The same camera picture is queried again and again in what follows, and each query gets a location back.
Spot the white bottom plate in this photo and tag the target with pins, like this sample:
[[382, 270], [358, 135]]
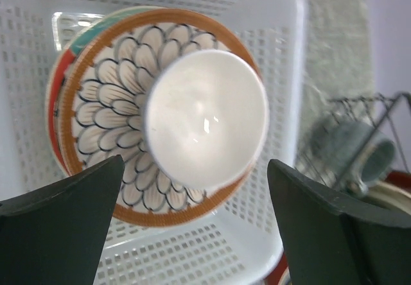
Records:
[[100, 111]]

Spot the cream plate in rack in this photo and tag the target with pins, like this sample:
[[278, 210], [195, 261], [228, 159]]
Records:
[[389, 196]]

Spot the red plate in rack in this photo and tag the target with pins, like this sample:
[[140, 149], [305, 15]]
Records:
[[399, 179]]

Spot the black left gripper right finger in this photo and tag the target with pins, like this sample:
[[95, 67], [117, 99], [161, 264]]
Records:
[[332, 238]]

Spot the white top bowl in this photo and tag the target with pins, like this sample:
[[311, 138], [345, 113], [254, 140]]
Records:
[[206, 119]]

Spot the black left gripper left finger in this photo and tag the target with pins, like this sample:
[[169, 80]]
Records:
[[56, 234]]

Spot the red teal flower plate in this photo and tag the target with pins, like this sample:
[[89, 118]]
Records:
[[65, 60]]

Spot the grey green mug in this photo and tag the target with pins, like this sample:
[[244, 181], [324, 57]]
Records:
[[358, 154]]

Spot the black wire dish rack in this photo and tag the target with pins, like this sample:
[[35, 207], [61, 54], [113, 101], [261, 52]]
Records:
[[390, 115]]

